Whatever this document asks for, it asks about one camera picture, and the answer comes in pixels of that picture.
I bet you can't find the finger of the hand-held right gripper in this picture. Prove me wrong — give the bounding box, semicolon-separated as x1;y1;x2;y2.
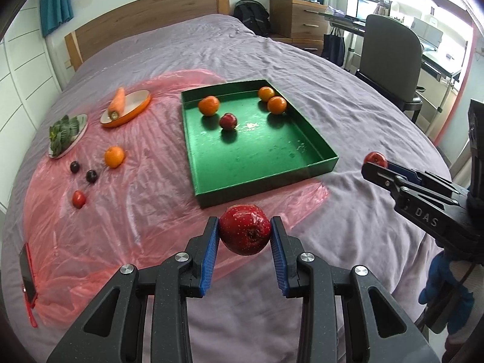
361;161;455;207
386;161;469;198

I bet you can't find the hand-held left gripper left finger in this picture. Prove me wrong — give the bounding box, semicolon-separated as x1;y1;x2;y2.
45;216;221;363

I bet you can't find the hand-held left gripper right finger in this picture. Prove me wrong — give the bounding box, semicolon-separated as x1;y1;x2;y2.
269;215;441;363

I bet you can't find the green tray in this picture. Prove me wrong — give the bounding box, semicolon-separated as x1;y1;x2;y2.
180;79;338;209

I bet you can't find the person's right forearm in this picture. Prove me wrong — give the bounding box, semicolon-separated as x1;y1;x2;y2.
443;331;484;363

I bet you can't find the person's right hand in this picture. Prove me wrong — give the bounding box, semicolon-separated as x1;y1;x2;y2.
419;251;484;348

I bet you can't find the pink plastic sheet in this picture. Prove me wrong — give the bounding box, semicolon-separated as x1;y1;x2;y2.
23;69;329;328

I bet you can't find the grey desk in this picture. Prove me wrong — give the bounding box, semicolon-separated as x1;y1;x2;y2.
319;8;464;84

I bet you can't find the grey office chair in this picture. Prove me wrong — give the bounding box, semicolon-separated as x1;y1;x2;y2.
353;14;424;122

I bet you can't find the purple bedspread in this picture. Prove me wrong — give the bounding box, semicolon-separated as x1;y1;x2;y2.
0;13;454;363

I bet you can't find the dark shopping bag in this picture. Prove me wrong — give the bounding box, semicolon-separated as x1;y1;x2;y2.
323;26;346;65

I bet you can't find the laptop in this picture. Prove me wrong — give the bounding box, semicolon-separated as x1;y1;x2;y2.
356;0;392;21

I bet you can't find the orange oval dish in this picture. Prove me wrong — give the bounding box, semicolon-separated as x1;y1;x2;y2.
100;89;152;128

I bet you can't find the wooden drawer cabinet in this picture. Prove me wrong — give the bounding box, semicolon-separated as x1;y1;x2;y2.
269;0;329;51

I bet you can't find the carrot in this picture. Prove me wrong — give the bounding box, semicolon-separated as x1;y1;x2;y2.
108;87;126;120

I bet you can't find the white plate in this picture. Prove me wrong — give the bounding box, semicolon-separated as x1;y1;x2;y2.
48;113;89;159

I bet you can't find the phone in red case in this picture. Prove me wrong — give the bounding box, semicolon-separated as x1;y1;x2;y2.
20;243;38;305

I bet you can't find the green bok choy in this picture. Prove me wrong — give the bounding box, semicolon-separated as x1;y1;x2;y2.
49;115;81;155

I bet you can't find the black backpack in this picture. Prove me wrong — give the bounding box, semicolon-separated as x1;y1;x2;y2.
232;0;271;38

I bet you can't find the wooden bed headboard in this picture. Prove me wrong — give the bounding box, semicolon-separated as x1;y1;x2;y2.
64;0;230;72

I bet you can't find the white wardrobe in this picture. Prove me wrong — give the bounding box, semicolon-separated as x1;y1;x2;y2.
0;26;63;212

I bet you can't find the red phone lanyard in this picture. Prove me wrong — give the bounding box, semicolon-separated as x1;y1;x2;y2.
26;299;39;328

